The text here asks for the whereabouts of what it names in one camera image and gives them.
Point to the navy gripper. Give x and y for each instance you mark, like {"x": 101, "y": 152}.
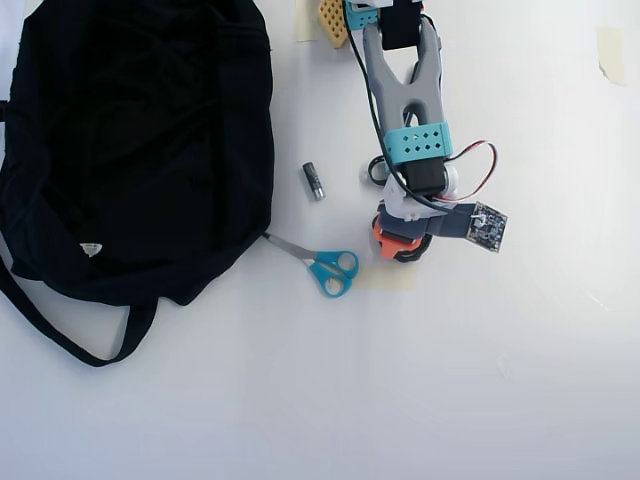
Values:
{"x": 396, "y": 248}

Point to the white teal grey robot arm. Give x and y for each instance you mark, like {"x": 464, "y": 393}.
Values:
{"x": 395, "y": 90}

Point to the black fabric bag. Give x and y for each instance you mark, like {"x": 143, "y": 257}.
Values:
{"x": 125, "y": 150}

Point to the beige masking tape strip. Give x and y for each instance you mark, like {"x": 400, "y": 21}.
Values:
{"x": 612, "y": 55}
{"x": 306, "y": 22}
{"x": 390, "y": 280}

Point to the black silver battery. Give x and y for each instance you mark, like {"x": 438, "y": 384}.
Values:
{"x": 313, "y": 181}

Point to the yellow perforated block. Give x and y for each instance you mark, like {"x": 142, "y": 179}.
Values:
{"x": 332, "y": 22}

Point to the camera circuit board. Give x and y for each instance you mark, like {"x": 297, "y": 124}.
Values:
{"x": 487, "y": 227}

